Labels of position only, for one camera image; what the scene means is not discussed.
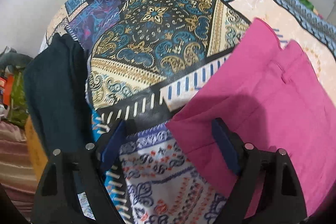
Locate grey garment on pile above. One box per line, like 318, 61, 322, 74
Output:
1, 52, 33, 72

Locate orange box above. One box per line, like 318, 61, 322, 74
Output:
1, 75, 14, 105

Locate pink pants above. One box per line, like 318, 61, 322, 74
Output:
167, 18, 335, 215

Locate dark navy folded garment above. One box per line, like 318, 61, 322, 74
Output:
23, 34, 92, 155

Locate striped brown curtain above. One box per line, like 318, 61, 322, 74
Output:
0, 121, 38, 218

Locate blue patchwork bedspread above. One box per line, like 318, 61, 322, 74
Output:
42, 0, 335, 223

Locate green patterned bag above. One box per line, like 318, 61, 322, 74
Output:
7, 69, 29, 127

